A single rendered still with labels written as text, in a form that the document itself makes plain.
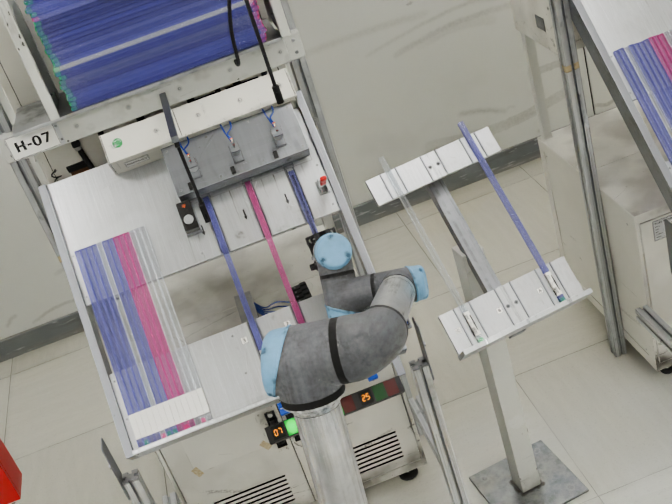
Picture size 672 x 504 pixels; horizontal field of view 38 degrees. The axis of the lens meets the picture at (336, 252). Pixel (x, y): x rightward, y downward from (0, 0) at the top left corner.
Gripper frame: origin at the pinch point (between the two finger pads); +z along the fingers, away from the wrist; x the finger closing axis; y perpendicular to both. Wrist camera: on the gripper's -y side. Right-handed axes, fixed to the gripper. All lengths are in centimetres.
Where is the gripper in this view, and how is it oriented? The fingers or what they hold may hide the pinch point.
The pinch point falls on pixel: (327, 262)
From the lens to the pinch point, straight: 236.5
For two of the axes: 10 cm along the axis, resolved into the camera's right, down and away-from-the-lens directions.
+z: -0.7, 0.2, 10.0
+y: -3.6, -9.3, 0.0
